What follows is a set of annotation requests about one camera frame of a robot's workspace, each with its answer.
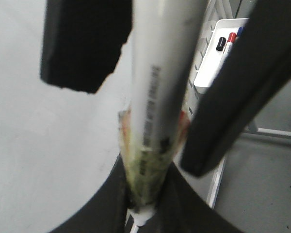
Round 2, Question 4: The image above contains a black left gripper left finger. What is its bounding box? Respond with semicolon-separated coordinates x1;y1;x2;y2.
40;0;132;94

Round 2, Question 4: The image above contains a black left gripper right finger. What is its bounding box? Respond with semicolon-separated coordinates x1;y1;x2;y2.
180;0;291;177

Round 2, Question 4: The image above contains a white whiteboard marker black tip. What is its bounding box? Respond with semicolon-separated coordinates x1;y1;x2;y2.
119;0;208;227

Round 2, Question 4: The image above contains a white whiteboard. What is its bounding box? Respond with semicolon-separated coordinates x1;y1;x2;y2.
0;0;132;233

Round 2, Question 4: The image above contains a blue capped marker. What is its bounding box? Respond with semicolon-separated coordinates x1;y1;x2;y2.
237;27;244;37

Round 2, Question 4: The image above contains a red capped marker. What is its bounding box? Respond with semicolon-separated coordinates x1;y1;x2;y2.
223;32;237;55

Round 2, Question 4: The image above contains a black marker cap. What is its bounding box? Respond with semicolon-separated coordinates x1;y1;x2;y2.
216;37;226;52

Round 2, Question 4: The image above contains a white plastic tray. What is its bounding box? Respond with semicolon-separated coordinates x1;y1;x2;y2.
194;18;248;94

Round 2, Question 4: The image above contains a white perforated pegboard panel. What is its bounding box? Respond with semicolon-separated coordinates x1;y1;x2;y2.
183;0;234;209

